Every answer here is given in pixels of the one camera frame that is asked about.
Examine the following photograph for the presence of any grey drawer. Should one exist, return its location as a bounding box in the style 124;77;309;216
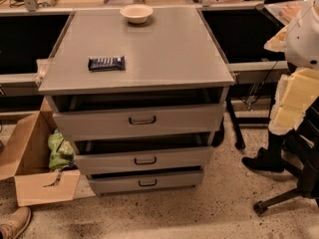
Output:
89;170;203;195
75;146;212;175
53;104;224;141

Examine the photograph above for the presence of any green chip bag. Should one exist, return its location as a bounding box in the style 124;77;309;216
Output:
48;129;75;170

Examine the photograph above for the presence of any brown cardboard box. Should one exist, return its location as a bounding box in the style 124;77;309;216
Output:
0;100;80;206

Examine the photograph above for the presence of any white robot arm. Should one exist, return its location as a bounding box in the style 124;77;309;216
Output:
264;0;319;135

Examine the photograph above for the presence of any grey bottom drawer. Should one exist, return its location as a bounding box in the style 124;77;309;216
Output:
89;170;203;195

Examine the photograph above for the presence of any tan shoe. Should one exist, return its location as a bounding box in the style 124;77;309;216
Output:
0;207;32;239

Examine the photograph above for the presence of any grey top drawer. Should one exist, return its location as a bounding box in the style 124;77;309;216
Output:
53;104;224;141

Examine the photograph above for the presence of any grey drawer cabinet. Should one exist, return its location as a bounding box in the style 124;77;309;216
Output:
40;7;233;182

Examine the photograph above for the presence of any white bowl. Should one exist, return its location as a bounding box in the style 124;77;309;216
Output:
120;4;154;24

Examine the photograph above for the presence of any black side table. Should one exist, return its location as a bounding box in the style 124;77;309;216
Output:
214;4;299;149

